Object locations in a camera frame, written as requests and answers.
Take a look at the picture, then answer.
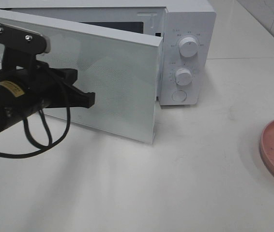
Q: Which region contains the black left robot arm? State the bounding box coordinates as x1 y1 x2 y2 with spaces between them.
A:
0 45 95 159

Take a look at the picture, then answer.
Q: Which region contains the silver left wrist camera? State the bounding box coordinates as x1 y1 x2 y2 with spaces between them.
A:
0 23 51 55

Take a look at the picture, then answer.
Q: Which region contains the black left camera cable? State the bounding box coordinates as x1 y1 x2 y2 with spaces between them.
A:
0 65 71 159

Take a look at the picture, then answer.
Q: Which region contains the white microwave oven body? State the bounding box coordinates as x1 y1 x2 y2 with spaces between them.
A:
0 0 216 105

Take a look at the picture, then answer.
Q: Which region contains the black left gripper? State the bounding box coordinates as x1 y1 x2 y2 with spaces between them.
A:
0 48 95 108

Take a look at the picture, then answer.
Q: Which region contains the white microwave door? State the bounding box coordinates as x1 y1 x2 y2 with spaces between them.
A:
0 10 163 143

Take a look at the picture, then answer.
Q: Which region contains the round white door button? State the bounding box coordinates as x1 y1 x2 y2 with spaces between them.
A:
172 90 187 102

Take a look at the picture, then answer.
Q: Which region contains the white power knob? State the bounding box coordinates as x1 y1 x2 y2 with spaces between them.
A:
179 35 198 58

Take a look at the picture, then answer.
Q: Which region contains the white timer knob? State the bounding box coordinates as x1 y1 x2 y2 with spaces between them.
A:
175 68 193 86

